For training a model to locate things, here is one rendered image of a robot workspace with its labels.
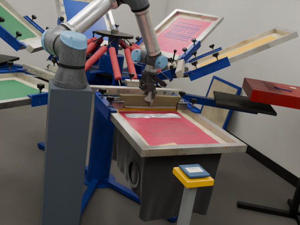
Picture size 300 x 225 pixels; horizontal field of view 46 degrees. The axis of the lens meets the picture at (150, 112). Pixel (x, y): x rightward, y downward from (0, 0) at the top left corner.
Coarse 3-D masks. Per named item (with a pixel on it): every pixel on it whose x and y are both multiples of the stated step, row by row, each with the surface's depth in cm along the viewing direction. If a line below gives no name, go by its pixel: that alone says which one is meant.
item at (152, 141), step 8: (120, 112) 210; (128, 112) 212; (136, 112) 214; (144, 112) 217; (128, 120) 199; (136, 120) 201; (144, 120) 203; (152, 120) 205; (136, 128) 189; (144, 136) 180; (152, 144) 171; (160, 144) 173; (184, 144) 177
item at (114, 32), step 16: (96, 32) 273; (112, 32) 279; (96, 112) 294; (96, 128) 297; (112, 128) 300; (96, 144) 301; (112, 144) 308; (96, 160) 305; (96, 176) 309; (112, 176) 328
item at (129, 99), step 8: (120, 96) 208; (128, 96) 210; (136, 96) 212; (144, 96) 214; (160, 96) 219; (168, 96) 221; (176, 96) 224; (128, 104) 212; (136, 104) 214; (144, 104) 216; (152, 104) 218; (160, 104) 220; (168, 104) 223; (176, 104) 225
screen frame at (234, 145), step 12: (120, 120) 187; (204, 120) 209; (132, 132) 173; (216, 132) 198; (132, 144) 166; (144, 144) 161; (192, 144) 169; (204, 144) 172; (216, 144) 174; (228, 144) 176; (240, 144) 179; (144, 156) 157
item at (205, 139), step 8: (152, 112) 219; (160, 112) 221; (168, 112) 224; (176, 112) 226; (160, 120) 207; (168, 120) 210; (176, 120) 212; (184, 120) 214; (192, 128) 202; (192, 136) 190; (200, 136) 192; (208, 136) 194
